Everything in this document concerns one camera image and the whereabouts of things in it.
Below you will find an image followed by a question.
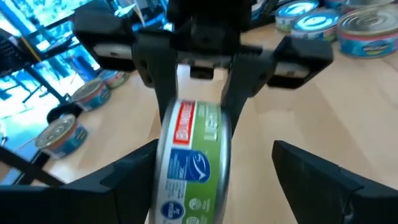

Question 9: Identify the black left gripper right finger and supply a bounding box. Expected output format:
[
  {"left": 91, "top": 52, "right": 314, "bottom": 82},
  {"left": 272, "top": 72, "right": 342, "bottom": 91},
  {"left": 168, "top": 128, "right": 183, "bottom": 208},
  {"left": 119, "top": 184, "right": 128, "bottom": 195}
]
[{"left": 272, "top": 139, "right": 398, "bottom": 224}]

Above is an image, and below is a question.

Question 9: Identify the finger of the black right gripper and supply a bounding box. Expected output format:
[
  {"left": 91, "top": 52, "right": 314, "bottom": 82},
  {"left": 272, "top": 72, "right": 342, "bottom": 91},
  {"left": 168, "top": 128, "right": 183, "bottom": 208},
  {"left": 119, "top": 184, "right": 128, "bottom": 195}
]
[
  {"left": 136, "top": 35, "right": 179, "bottom": 123},
  {"left": 220, "top": 51, "right": 277, "bottom": 134}
]

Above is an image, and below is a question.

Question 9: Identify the black desk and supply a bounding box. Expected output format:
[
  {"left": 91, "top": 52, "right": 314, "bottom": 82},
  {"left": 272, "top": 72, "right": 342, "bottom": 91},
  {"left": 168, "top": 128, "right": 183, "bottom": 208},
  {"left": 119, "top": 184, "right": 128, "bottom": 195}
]
[{"left": 0, "top": 27, "right": 43, "bottom": 78}]

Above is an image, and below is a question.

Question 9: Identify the black dome-shaped cap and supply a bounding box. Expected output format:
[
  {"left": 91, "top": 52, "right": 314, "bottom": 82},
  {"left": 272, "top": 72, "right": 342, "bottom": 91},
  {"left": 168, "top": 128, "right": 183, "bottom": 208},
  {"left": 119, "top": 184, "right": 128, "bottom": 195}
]
[{"left": 46, "top": 103, "right": 83, "bottom": 124}]

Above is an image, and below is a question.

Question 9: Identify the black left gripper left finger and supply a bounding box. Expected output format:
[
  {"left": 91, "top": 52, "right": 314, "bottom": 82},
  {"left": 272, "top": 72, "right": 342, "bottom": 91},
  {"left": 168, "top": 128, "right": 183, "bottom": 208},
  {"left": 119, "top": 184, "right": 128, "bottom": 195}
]
[{"left": 0, "top": 139, "right": 160, "bottom": 224}]

